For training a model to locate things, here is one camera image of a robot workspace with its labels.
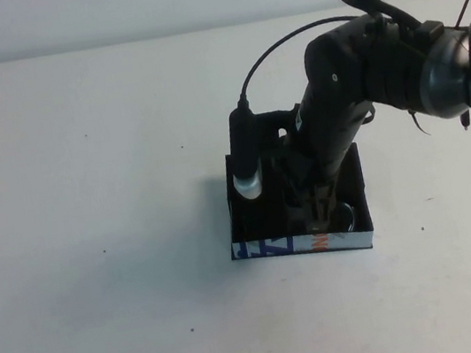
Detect black framed glasses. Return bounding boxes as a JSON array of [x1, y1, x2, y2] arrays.
[[331, 201, 360, 234]]

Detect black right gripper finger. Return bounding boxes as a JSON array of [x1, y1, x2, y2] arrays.
[[308, 181, 342, 232], [285, 190, 315, 225]]

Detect black camera cable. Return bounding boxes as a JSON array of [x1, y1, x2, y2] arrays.
[[228, 10, 384, 112]]

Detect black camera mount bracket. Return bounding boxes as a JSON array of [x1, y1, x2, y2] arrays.
[[251, 104, 306, 152]]

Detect black glasses case printed front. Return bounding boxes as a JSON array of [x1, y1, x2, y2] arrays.
[[214, 132, 381, 272]]

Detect black cylindrical wrist camera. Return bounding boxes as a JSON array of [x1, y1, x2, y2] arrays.
[[221, 104, 270, 203]]

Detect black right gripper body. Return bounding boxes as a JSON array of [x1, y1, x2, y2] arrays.
[[268, 90, 386, 200]]

